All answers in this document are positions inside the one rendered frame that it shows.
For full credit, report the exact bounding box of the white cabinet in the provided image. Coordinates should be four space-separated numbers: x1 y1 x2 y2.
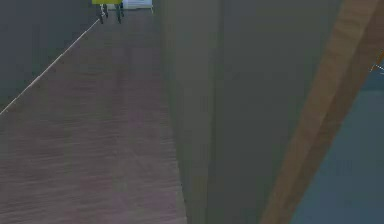
122 0 154 11

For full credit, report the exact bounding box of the yellow chair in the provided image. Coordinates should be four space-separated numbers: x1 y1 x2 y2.
91 0 125 25

